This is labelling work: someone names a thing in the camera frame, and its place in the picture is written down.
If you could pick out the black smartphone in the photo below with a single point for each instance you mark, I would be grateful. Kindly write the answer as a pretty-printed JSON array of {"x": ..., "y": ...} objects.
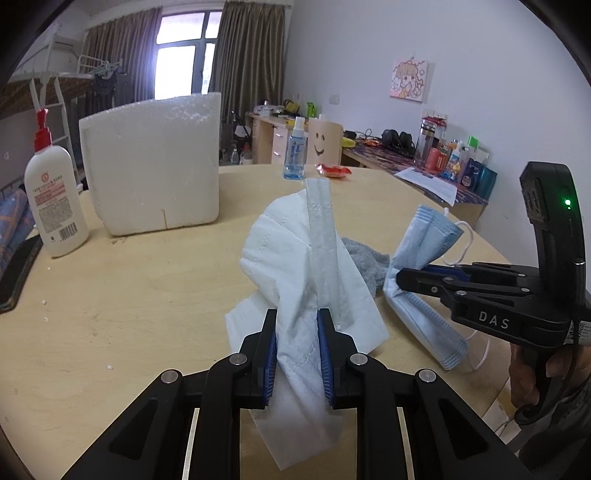
[{"x": 18, "y": 277}]

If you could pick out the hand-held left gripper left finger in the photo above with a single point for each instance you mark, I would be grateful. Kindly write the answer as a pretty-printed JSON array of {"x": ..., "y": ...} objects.
[{"x": 271, "y": 364}]

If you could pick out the wooden chair with smiley face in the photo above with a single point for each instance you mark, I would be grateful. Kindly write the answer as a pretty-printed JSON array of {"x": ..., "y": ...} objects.
[{"x": 325, "y": 143}]

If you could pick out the person's right forearm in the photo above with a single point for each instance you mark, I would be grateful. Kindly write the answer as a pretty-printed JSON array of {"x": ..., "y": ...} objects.
[{"x": 563, "y": 443}]

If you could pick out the green packet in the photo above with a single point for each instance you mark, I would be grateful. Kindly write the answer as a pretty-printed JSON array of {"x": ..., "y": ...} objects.
[{"x": 312, "y": 110}]

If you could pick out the wooden desk with drawers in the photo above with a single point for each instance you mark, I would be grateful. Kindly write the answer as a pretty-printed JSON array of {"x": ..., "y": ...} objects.
[{"x": 263, "y": 138}]

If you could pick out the black headphones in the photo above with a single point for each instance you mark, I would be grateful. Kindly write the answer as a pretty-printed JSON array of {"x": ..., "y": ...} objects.
[{"x": 397, "y": 141}]

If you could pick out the person's right hand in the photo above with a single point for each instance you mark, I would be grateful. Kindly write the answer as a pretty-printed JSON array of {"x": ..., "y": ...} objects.
[{"x": 519, "y": 378}]

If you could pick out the brown curtain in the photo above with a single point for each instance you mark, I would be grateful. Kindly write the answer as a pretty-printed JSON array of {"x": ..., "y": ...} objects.
[
  {"x": 120, "y": 50},
  {"x": 249, "y": 55}
]

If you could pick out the white tissue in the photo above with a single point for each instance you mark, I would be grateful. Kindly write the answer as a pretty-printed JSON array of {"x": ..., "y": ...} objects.
[{"x": 286, "y": 258}]

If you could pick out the desk with printed cloth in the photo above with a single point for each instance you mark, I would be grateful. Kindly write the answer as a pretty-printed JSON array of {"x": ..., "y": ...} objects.
[{"x": 383, "y": 159}]

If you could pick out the hanging dark clothes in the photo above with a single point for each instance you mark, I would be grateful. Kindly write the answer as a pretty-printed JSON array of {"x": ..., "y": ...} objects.
[{"x": 108, "y": 87}]

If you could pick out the red snack packet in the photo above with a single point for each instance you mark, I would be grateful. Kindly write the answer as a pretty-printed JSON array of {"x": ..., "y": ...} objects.
[{"x": 332, "y": 170}]

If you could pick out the blue face mask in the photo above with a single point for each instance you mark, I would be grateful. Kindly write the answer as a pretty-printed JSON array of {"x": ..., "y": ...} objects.
[
  {"x": 425, "y": 240},
  {"x": 321, "y": 230}
]

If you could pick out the printed paper sheet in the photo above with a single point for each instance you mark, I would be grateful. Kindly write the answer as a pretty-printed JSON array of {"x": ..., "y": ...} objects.
[{"x": 429, "y": 184}]

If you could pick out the grey sock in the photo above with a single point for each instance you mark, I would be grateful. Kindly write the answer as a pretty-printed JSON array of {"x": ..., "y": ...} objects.
[{"x": 364, "y": 263}]

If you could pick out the glass balcony door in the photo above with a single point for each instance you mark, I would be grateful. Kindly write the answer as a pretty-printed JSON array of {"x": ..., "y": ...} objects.
[{"x": 184, "y": 60}]

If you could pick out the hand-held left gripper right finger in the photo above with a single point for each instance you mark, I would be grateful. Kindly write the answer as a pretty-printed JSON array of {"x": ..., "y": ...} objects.
[{"x": 325, "y": 364}]

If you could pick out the blue printed blanket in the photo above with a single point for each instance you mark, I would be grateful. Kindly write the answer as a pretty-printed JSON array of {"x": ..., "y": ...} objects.
[{"x": 14, "y": 221}]

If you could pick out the white foam box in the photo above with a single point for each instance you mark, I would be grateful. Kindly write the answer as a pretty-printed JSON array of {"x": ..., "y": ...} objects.
[{"x": 147, "y": 166}]

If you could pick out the blue spray bottle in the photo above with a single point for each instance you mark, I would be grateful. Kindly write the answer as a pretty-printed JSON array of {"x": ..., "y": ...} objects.
[{"x": 294, "y": 157}]

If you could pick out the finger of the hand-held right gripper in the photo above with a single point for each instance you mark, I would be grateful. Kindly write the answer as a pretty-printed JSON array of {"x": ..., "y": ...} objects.
[
  {"x": 450, "y": 272},
  {"x": 420, "y": 280}
]

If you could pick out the cluster of toiletry bottles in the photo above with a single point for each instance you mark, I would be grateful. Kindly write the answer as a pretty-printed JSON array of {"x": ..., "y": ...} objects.
[{"x": 457, "y": 157}]

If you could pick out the white metal ladder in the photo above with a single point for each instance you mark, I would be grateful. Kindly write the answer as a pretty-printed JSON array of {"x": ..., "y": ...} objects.
[{"x": 62, "y": 115}]

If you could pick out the white lotion pump bottle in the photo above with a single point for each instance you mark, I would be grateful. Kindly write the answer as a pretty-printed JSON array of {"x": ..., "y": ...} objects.
[{"x": 55, "y": 198}]

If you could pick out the pink wall poster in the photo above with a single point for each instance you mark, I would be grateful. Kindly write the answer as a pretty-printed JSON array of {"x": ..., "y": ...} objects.
[{"x": 410, "y": 79}]

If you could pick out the metal bunk bed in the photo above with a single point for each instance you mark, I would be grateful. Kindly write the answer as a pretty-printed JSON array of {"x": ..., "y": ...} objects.
[{"x": 41, "y": 69}]

